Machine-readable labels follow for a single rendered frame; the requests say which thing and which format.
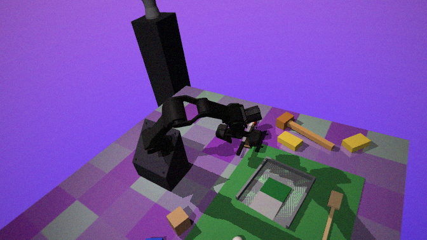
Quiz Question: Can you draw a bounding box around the brown wooden mallet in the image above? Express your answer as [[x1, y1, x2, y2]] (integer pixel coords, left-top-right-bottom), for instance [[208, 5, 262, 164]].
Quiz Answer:
[[276, 112, 335, 151]]

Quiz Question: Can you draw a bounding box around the green flat mat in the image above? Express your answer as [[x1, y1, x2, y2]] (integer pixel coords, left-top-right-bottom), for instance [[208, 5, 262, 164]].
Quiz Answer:
[[185, 143, 365, 240]]

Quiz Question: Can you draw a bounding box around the yellow rectangular block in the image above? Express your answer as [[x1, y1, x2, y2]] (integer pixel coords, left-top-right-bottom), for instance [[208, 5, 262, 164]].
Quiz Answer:
[[341, 133, 371, 153], [277, 131, 303, 151]]

